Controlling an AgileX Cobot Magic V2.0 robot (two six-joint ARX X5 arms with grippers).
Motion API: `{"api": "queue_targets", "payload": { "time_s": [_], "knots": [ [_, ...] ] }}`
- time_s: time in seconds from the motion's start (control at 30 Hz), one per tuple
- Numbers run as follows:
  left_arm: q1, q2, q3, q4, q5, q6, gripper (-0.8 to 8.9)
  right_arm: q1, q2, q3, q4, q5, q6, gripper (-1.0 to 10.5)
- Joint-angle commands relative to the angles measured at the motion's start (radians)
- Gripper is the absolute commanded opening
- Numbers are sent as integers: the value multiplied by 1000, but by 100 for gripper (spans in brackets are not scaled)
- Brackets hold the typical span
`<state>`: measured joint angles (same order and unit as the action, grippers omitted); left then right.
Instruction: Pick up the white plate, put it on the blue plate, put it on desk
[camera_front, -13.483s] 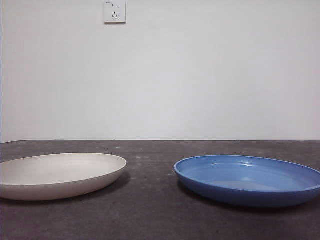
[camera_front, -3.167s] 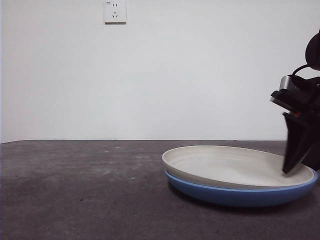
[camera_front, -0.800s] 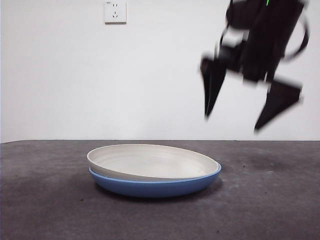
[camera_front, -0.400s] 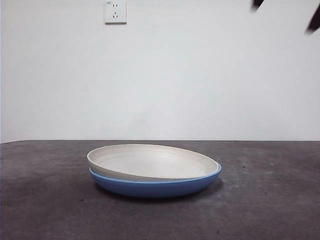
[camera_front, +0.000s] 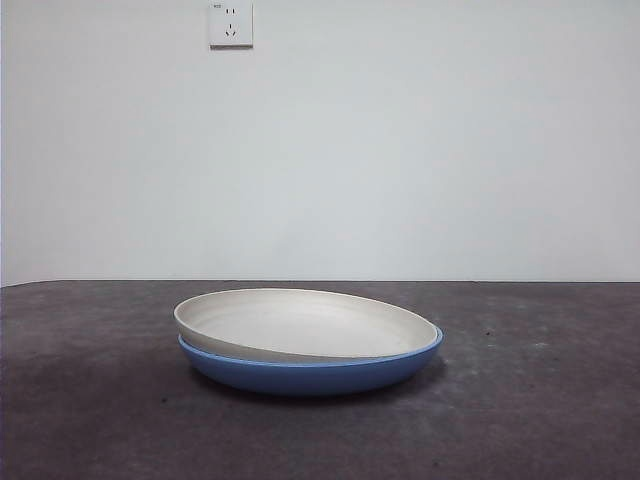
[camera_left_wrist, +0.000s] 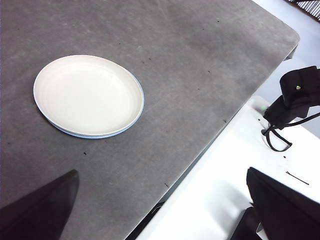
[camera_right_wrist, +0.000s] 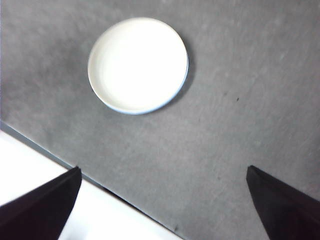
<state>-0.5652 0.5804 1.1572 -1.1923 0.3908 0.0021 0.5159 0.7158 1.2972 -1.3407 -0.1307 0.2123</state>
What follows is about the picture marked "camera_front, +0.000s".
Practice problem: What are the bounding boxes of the blue round plate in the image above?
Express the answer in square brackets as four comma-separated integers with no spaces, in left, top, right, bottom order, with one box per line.
[177,327,446,399]

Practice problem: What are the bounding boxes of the white round plate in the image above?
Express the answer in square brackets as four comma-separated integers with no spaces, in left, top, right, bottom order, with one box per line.
[173,288,441,364]

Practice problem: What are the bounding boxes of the white wall socket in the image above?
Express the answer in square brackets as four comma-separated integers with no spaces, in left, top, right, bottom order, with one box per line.
[208,0,254,50]

